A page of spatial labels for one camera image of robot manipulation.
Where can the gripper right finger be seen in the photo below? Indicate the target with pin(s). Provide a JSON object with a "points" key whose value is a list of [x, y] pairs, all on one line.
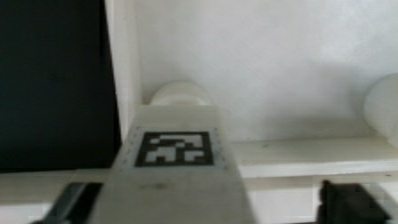
{"points": [[349, 206]]}

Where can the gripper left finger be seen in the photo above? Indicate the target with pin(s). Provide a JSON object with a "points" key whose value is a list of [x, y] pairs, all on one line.
{"points": [[72, 208]]}

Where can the white square tabletop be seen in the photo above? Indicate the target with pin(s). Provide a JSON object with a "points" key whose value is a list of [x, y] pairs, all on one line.
{"points": [[294, 59]]}

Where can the white L-shaped obstacle wall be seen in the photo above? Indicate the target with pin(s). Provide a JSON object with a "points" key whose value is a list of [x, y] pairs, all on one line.
{"points": [[283, 195]]}

